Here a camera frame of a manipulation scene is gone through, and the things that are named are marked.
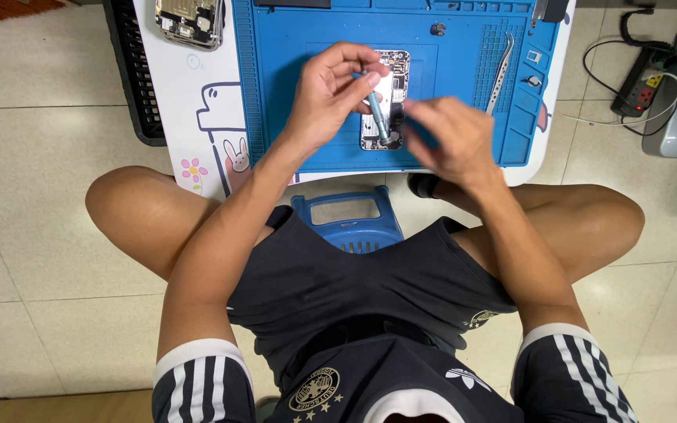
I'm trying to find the person's left hand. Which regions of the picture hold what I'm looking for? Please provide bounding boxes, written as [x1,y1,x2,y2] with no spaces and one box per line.
[282,41,391,156]

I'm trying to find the person's right hand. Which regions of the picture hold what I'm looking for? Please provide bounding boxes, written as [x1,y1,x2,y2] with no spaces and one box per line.
[400,96,499,191]

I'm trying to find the blue precision screwdriver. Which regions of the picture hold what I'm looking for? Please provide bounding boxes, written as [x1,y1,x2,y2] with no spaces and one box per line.
[362,69,393,146]

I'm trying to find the black slipper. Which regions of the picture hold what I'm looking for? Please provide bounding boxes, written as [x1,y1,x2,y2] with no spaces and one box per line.
[407,173,443,200]

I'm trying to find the opened phone with exposed board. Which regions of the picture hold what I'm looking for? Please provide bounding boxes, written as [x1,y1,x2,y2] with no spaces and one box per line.
[360,50,411,152]

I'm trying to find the silver curved tweezers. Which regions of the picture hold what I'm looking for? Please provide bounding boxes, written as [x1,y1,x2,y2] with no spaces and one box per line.
[485,32,516,116]

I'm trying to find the blue plastic stool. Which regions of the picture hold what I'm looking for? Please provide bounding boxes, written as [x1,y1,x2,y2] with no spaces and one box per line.
[290,186,405,255]

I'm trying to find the blue silicone repair mat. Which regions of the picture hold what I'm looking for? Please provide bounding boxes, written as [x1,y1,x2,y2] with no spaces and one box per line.
[232,0,563,175]

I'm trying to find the black and silver tool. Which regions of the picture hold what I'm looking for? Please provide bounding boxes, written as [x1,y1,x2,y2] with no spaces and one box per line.
[529,0,570,28]

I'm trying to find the flat black panel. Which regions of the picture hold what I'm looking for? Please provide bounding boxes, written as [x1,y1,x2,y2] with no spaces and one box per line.
[254,0,333,9]

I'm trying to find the person's right leg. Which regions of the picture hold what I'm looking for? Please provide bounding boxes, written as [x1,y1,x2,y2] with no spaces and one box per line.
[433,179,646,286]

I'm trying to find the person's leg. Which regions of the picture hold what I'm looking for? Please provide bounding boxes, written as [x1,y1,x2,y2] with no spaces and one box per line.
[85,165,276,283]
[433,179,646,286]

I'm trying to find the person's black shorts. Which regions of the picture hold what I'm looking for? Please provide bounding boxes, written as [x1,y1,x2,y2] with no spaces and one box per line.
[226,206,519,390]

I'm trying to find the black power strip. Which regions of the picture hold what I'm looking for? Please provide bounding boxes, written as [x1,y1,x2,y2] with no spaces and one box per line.
[610,47,670,119]

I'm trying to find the bare metal phone chassis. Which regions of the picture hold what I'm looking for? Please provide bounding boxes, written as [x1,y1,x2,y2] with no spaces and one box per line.
[154,0,225,51]

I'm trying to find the person's black striped shirt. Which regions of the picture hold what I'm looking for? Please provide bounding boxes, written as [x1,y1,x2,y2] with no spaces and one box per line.
[151,322,640,423]

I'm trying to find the white cartoon print table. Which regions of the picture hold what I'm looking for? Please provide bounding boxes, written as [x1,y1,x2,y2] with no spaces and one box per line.
[132,0,578,204]

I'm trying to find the black plastic crate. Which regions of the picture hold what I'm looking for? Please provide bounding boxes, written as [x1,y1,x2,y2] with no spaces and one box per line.
[102,0,168,147]

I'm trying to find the person's left leg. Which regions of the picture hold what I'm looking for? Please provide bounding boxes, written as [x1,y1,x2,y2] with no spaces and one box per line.
[85,165,276,283]

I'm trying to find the red woven mat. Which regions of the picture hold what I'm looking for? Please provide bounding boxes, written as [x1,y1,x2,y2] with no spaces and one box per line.
[0,0,67,26]

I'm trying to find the wooden board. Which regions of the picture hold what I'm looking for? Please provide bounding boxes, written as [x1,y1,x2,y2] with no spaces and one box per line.
[0,388,155,423]

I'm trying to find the thin black cable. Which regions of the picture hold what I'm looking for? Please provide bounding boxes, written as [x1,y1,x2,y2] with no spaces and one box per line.
[582,12,677,137]

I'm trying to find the black coiled cable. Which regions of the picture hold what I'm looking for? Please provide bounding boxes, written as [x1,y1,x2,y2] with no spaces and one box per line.
[619,7,677,57]

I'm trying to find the white cable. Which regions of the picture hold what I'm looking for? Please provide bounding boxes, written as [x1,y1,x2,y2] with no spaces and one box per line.
[555,70,677,128]

